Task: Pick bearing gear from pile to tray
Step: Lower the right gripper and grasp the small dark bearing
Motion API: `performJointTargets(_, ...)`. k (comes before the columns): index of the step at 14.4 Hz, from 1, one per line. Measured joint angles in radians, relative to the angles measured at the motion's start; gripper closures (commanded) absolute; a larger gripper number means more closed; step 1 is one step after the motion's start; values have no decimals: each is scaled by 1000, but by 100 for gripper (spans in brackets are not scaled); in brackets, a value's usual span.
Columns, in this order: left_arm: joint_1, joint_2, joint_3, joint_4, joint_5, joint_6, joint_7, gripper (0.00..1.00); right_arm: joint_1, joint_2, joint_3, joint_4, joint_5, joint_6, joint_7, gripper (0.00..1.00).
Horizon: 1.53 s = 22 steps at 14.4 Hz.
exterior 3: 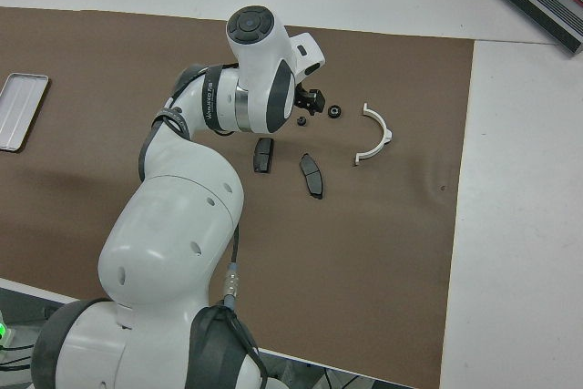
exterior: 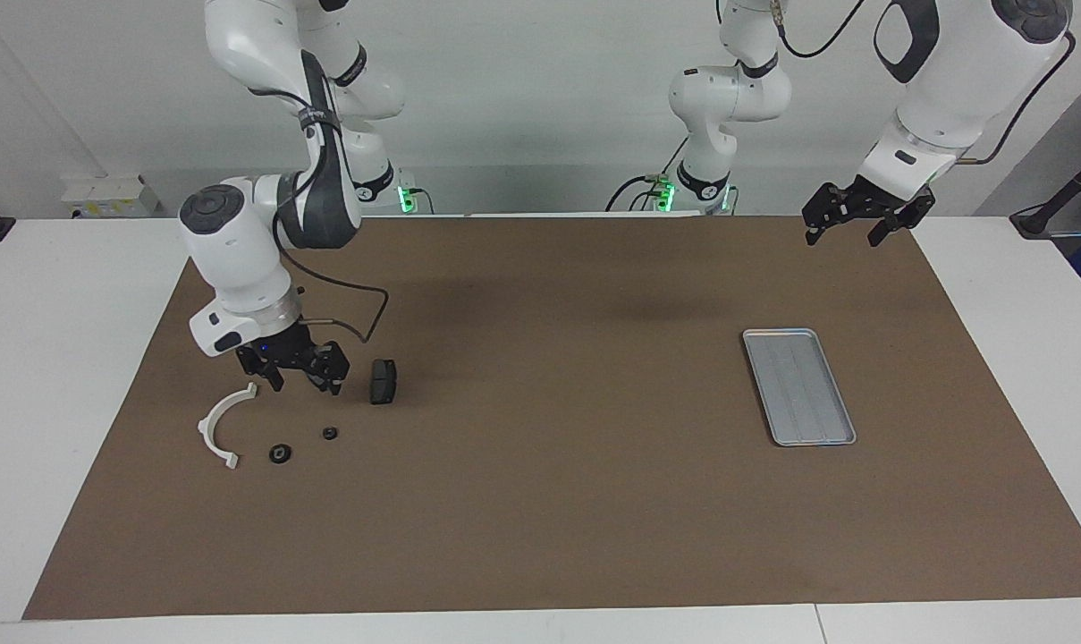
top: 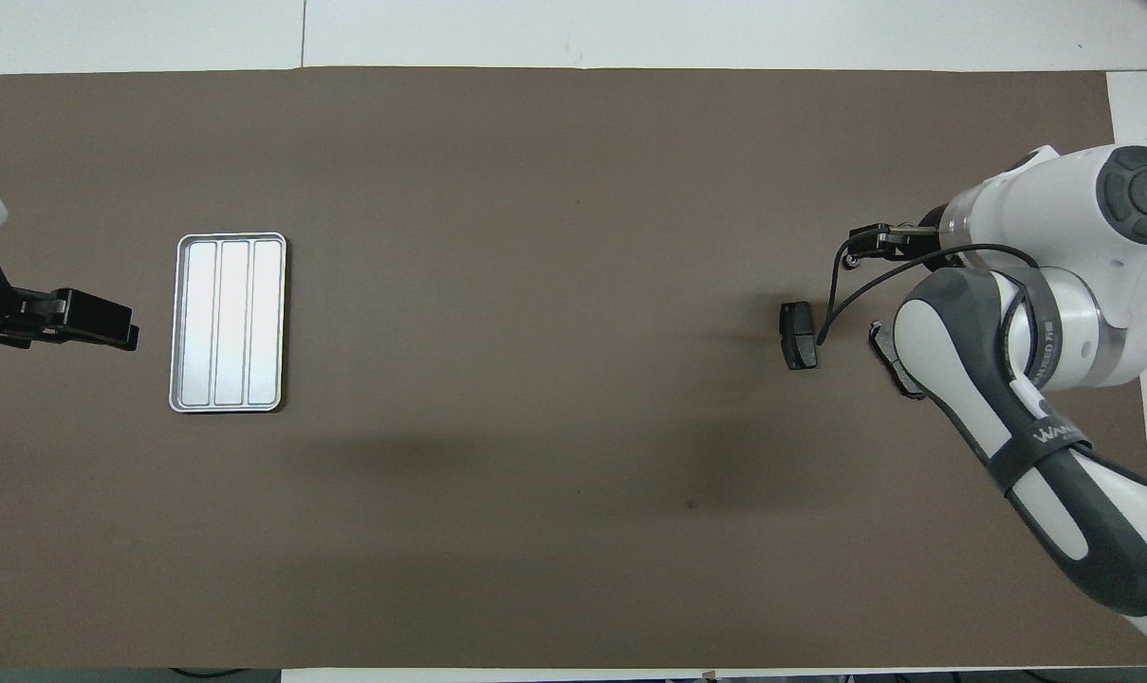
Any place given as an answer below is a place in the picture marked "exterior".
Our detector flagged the black left base cables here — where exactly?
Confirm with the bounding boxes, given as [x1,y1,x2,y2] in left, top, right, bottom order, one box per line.
[605,134,689,213]

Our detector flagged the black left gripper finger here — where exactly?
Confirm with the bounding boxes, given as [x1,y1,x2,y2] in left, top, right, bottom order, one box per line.
[802,183,849,247]
[867,190,936,248]

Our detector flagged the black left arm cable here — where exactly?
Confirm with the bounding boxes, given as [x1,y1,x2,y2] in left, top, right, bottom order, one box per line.
[773,0,1077,166]

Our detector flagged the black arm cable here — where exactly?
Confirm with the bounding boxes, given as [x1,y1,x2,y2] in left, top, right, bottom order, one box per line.
[252,85,391,345]
[773,0,1077,166]

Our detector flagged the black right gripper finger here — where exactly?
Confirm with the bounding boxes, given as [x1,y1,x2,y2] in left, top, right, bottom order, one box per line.
[318,343,351,396]
[236,347,284,393]

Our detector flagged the white power strip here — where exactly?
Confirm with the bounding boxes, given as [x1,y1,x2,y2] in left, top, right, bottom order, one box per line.
[61,174,161,220]

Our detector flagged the silver metal tray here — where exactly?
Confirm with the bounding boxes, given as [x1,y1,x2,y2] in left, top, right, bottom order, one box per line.
[742,327,857,447]

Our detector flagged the black angled stand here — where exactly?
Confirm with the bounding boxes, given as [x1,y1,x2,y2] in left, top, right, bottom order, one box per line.
[1009,143,1081,239]

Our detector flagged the brown table mat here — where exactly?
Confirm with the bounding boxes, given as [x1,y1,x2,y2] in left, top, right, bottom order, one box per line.
[21,215,1081,621]

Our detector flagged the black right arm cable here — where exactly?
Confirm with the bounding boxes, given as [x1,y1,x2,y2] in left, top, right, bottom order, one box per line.
[252,85,391,345]

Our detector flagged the dark rectangular brake pad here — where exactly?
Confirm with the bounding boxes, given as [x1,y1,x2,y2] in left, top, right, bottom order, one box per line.
[370,359,400,406]

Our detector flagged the white curved plastic bracket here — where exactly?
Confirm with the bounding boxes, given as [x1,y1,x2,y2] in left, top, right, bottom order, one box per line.
[197,382,259,470]

